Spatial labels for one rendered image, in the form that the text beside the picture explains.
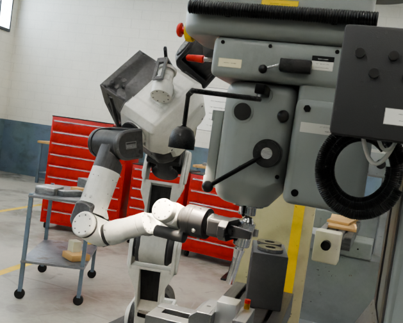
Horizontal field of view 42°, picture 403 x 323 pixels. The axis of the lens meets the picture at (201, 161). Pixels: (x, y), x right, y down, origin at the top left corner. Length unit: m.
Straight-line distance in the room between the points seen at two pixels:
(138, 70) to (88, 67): 10.13
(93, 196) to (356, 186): 0.78
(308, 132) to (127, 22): 10.55
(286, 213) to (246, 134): 1.86
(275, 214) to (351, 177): 1.92
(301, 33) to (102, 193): 0.76
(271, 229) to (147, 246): 1.28
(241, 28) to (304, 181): 0.41
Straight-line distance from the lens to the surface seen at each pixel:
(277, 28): 1.32
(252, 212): 1.42
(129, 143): 1.66
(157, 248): 2.05
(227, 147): 1.35
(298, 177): 1.29
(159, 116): 1.70
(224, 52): 1.34
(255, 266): 1.80
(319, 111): 1.29
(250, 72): 1.32
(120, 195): 6.62
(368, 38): 1.06
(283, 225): 3.17
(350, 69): 1.04
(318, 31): 1.31
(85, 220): 1.60
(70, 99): 12.07
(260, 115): 1.33
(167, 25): 11.37
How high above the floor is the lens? 1.48
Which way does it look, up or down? 3 degrees down
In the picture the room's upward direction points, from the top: 8 degrees clockwise
